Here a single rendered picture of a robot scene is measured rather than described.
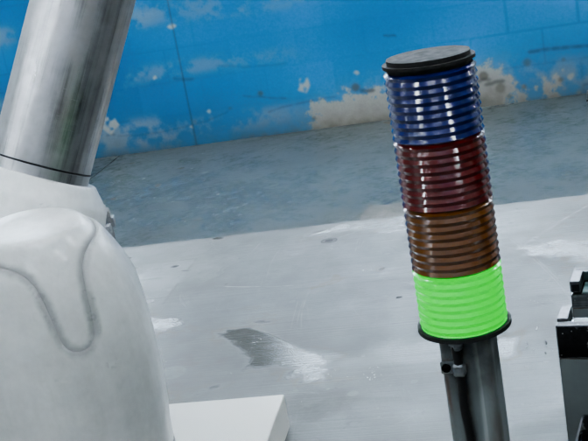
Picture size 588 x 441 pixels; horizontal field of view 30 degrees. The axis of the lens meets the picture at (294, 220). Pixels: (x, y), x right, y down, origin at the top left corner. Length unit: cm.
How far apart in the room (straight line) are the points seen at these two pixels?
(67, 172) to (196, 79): 556
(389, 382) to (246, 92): 541
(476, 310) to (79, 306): 33
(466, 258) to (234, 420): 47
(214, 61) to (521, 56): 178
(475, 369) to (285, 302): 78
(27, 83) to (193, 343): 49
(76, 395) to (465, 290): 33
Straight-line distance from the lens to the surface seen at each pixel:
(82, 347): 89
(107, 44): 109
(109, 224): 323
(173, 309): 158
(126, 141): 685
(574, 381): 103
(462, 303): 73
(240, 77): 657
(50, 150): 108
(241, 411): 114
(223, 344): 142
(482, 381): 77
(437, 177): 70
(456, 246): 71
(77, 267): 89
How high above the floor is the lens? 133
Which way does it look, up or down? 16 degrees down
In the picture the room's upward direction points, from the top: 10 degrees counter-clockwise
